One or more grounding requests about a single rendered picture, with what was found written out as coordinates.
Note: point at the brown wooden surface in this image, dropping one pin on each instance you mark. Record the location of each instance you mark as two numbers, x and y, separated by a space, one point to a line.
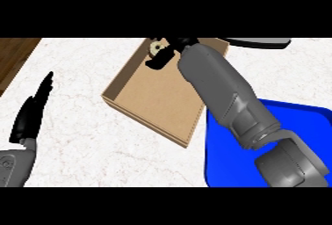
12 60

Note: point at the grey and black appliance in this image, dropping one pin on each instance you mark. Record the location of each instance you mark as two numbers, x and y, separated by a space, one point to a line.
258 42

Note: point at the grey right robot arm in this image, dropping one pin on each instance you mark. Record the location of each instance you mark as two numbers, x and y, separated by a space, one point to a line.
242 117

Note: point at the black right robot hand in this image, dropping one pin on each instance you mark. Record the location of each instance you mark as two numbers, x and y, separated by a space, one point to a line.
162 56

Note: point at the blue tray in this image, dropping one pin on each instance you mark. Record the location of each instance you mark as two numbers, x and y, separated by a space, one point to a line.
242 158

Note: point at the brown cardboard box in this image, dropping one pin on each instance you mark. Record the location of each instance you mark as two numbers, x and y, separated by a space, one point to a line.
158 92

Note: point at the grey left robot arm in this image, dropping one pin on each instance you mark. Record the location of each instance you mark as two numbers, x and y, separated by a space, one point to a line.
15 167

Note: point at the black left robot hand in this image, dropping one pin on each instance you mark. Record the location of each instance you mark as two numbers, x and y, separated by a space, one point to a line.
29 114

